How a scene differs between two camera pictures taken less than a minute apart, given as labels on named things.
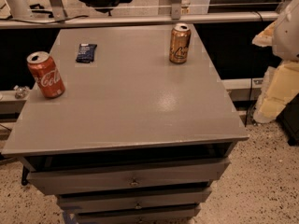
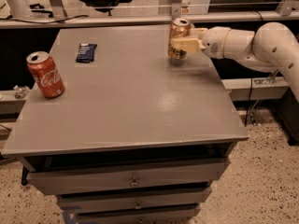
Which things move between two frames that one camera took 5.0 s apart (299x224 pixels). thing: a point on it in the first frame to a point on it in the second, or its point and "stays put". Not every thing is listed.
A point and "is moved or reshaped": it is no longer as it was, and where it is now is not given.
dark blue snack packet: x=86 y=52 stays put
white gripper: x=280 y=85 to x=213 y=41
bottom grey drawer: x=140 y=216 stays put
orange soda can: x=179 y=43 is moved or reshaped
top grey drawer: x=129 y=177 stays put
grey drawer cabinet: x=135 y=138 stays put
